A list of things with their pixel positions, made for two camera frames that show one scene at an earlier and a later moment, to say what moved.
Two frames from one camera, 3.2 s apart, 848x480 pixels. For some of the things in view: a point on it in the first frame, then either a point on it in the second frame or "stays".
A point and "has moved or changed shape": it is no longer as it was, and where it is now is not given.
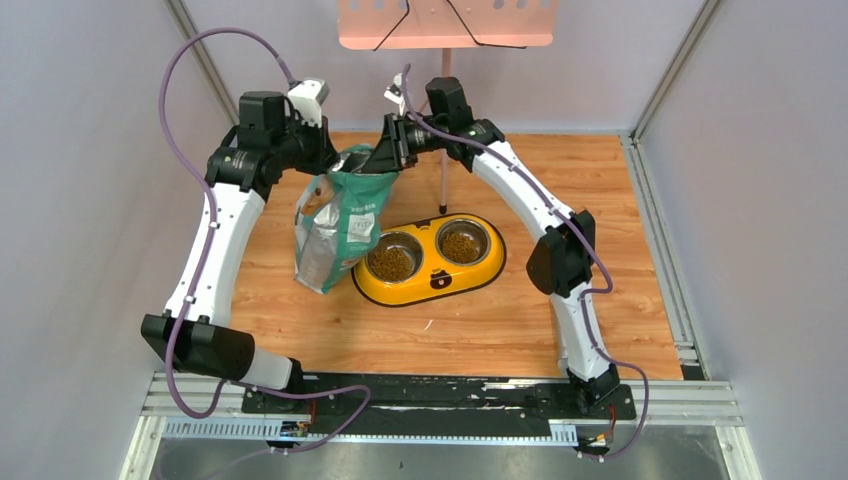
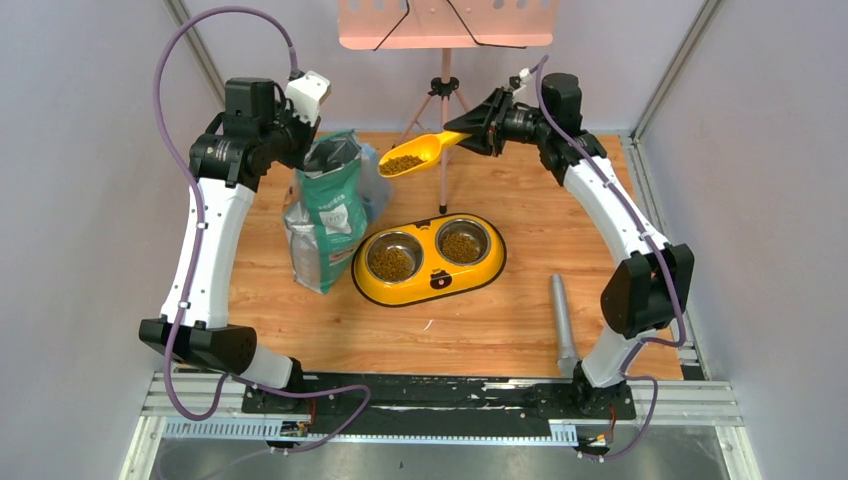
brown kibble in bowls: (394, 265) stays
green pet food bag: (340, 218) has moved or changed shape
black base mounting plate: (440, 405) stays
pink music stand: (394, 25) stays
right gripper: (397, 136) to (486, 124)
